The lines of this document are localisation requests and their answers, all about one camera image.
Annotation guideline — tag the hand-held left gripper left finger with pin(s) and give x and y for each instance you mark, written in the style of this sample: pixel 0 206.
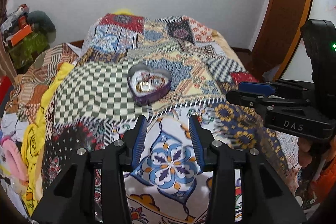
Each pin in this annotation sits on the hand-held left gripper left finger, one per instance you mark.
pixel 139 140

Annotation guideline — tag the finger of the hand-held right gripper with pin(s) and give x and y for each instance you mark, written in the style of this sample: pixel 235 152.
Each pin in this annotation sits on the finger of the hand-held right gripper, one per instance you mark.
pixel 254 87
pixel 244 99

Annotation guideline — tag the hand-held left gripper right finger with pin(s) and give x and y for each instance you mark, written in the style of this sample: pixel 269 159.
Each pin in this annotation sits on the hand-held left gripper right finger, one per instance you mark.
pixel 197 142

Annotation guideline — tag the purple heart-shaped box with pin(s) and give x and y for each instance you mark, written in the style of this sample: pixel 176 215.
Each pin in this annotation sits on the purple heart-shaped box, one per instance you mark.
pixel 152 94

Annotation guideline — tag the person's right forearm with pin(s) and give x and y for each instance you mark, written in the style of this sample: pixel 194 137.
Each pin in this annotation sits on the person's right forearm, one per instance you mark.
pixel 324 179

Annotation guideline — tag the person's right hand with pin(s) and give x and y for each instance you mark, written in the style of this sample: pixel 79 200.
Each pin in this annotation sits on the person's right hand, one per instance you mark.
pixel 304 151

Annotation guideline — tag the wooden door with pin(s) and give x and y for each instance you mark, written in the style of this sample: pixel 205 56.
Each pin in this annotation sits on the wooden door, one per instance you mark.
pixel 286 16

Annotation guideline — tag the colourful patchwork blanket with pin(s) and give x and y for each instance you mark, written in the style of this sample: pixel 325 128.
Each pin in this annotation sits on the colourful patchwork blanket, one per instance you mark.
pixel 168 64

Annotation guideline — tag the yellow printed cloth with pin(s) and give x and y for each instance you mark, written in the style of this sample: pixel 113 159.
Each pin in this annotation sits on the yellow printed cloth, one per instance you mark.
pixel 34 140

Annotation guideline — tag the brown patterned quilt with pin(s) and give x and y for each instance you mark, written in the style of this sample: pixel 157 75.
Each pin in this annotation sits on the brown patterned quilt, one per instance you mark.
pixel 39 74

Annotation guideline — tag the pink plush toy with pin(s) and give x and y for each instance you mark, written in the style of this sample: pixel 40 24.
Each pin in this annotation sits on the pink plush toy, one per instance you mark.
pixel 14 161

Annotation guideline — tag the yellow plastic object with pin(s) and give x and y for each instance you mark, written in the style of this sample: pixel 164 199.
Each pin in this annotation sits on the yellow plastic object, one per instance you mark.
pixel 123 12

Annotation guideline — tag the grey cushion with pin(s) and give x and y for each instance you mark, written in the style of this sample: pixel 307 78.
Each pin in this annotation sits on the grey cushion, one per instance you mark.
pixel 42 24

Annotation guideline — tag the orange box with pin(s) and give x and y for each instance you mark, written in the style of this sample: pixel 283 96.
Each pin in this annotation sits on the orange box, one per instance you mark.
pixel 21 35

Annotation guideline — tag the pile of household clutter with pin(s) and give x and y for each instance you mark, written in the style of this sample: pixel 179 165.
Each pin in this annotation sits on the pile of household clutter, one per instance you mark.
pixel 14 16

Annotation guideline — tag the striped brown curtain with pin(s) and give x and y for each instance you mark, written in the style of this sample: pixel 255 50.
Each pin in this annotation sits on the striped brown curtain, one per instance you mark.
pixel 5 3

